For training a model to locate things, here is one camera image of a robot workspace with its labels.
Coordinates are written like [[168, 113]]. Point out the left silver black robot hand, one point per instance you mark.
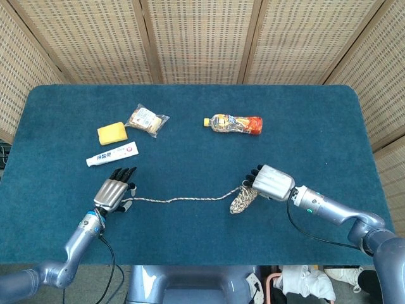
[[109, 193]]

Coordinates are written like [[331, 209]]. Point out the plastic bottle with yellow cap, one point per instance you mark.
[[234, 124]]

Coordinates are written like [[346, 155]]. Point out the pink stool frame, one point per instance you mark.
[[268, 285]]

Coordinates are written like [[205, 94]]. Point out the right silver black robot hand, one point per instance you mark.
[[273, 183]]

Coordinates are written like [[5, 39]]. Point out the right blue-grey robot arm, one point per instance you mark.
[[332, 210]]

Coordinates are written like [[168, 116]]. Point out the blue carpet table cover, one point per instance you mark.
[[196, 152]]

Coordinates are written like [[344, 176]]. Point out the white toothpaste tube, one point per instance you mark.
[[112, 154]]

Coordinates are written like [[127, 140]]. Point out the white power strip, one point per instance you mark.
[[254, 285]]

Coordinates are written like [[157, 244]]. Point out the yellow sponge block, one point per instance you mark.
[[112, 133]]

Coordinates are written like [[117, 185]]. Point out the woven bamboo screen panel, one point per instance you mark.
[[22, 76], [199, 41], [91, 41], [300, 41], [392, 164], [379, 79]]

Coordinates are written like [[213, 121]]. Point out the blue-grey robot torso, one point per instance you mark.
[[190, 285]]

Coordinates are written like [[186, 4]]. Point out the white sneaker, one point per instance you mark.
[[343, 275]]

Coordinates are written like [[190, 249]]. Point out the clear bag of bread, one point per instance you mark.
[[145, 120]]

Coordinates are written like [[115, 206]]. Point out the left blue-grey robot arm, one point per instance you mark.
[[76, 240]]

